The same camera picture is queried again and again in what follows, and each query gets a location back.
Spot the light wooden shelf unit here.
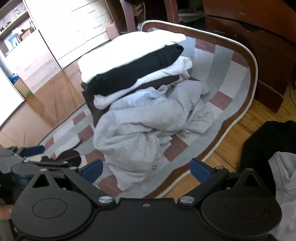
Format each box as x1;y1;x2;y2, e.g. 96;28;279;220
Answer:
0;0;63;98

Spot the light wooden drawer cabinet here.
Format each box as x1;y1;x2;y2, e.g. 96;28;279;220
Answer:
24;0;116;69

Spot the dark wooden chair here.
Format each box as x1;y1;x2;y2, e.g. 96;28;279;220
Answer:
120;0;179;33

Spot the dark wooden shelf unit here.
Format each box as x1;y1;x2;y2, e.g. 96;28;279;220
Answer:
105;0;296;114

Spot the blue white packet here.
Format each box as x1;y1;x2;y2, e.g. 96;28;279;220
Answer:
8;34;22;50

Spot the pink bag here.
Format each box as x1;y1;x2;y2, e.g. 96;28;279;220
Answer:
106;23;121;41

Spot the white cable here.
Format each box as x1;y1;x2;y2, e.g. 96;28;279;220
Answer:
289;82;296;103

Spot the light grey shirt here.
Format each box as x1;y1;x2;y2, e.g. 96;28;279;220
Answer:
92;81;214;192

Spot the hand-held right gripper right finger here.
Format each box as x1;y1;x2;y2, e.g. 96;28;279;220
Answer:
177;158;266;207

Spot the white wardrobe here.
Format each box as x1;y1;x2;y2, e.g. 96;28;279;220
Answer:
0;67;26;127

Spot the black folded garment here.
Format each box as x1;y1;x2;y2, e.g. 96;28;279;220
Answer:
87;44;184;95

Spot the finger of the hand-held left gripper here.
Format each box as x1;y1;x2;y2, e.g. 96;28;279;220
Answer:
23;159;78;172
22;145;46;158

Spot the checkered rug with brown border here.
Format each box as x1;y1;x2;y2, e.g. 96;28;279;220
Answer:
0;20;258;200

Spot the tall cardboard box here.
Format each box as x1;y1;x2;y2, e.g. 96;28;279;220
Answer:
13;77;30;99

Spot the grey cloth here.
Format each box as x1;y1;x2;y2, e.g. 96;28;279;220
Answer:
268;152;296;241

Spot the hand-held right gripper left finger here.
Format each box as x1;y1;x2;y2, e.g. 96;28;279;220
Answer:
30;159;116;208

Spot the small cardboard box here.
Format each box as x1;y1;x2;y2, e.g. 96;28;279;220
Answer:
20;28;36;42

